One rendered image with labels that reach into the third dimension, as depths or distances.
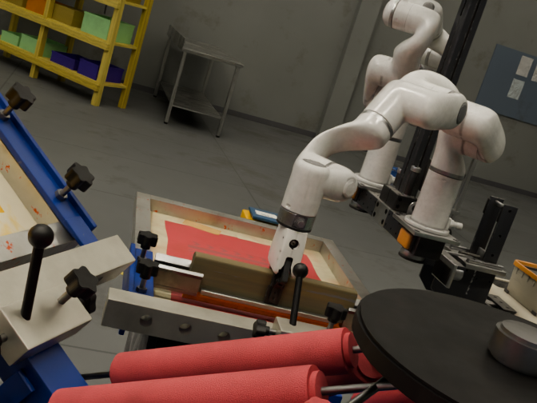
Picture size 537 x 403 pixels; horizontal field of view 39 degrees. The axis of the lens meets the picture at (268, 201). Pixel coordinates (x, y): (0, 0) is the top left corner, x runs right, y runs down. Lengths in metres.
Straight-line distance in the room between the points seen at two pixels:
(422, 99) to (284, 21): 9.58
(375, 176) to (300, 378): 1.77
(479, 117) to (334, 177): 0.51
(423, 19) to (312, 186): 0.93
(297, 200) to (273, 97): 9.80
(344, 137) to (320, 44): 9.72
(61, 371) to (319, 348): 0.31
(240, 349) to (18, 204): 0.51
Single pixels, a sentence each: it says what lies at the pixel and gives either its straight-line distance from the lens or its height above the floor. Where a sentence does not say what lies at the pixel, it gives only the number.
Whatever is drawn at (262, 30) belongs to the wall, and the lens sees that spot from 11.11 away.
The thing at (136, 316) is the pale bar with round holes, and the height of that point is 1.02.
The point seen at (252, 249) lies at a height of 0.96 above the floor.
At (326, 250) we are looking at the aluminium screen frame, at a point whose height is 0.98.
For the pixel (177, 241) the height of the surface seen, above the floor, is 0.96.
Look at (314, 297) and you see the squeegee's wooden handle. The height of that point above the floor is 1.03.
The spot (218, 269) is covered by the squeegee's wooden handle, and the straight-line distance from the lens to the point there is 1.53.
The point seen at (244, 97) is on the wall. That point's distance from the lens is 11.19.
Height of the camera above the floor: 1.55
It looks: 13 degrees down
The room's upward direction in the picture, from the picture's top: 18 degrees clockwise
